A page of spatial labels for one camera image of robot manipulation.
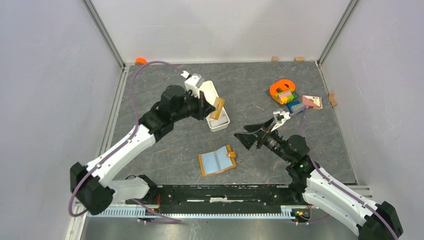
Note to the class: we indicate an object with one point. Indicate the pink wooden puzzle block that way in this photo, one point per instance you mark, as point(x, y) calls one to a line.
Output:
point(312, 102)

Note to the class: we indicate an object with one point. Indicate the orange round cap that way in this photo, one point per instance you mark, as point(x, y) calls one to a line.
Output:
point(140, 61)

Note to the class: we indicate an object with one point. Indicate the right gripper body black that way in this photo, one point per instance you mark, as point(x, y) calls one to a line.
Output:
point(269, 139)

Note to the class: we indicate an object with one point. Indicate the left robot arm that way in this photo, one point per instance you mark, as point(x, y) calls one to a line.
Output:
point(93, 184)

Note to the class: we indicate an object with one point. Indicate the colourful brick block stack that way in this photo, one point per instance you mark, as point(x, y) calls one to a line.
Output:
point(285, 97)

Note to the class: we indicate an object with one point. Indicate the white cable comb strip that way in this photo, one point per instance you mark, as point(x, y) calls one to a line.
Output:
point(137, 211)

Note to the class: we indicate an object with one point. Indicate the orange card holder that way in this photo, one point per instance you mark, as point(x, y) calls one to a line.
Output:
point(218, 161)

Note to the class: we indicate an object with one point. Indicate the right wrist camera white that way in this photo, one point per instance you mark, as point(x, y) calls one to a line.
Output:
point(280, 117)

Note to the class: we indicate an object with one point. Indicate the gold credit card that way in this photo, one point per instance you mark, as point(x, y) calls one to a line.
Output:
point(218, 105)

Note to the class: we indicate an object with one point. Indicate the orange ring toy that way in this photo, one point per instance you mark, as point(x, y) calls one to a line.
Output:
point(281, 86)

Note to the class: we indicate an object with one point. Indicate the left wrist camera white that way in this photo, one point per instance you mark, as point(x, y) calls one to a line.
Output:
point(192, 83)

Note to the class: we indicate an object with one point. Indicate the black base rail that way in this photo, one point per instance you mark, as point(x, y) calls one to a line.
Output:
point(221, 198)

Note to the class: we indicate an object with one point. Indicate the wooden arch piece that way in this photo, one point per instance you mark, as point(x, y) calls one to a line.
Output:
point(332, 100)

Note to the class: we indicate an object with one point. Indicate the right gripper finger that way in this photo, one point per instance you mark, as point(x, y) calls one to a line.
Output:
point(251, 128)
point(248, 139)

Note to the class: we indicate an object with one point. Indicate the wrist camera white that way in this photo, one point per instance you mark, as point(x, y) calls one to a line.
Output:
point(192, 83)
point(280, 117)

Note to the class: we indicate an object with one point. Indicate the blue brick block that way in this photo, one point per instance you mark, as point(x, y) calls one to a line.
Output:
point(295, 107)

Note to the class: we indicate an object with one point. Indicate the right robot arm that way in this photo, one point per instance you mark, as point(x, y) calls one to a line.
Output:
point(312, 184)

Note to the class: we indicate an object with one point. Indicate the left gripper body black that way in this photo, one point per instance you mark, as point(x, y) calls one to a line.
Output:
point(191, 107)

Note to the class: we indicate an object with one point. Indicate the white rectangular tray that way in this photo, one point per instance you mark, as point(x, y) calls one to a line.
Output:
point(218, 119)

